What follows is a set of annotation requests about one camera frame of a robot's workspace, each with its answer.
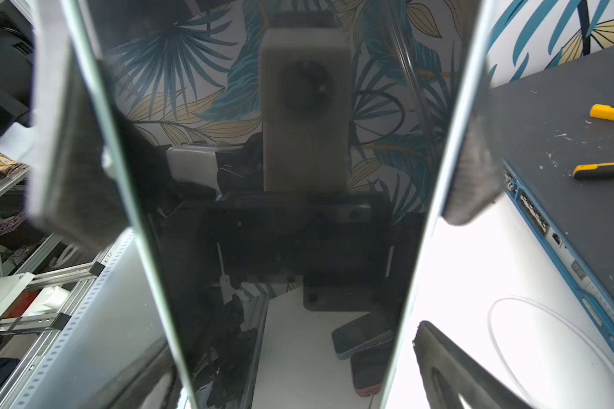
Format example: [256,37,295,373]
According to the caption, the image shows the white charging cable phone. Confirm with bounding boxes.
[487,296,614,409]

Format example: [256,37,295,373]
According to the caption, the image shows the aluminium front rail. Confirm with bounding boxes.
[0,165,131,408]

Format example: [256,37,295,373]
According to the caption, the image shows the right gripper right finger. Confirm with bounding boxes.
[413,320,529,408]

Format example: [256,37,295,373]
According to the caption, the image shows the yellow black pliers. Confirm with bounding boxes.
[571,104,614,181]

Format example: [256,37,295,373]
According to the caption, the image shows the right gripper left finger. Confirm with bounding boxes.
[80,337,182,409]

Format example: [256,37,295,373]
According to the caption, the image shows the black phone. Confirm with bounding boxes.
[61,1,494,408]

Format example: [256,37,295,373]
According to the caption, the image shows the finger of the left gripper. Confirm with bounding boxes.
[443,73,504,226]
[27,1,129,252]

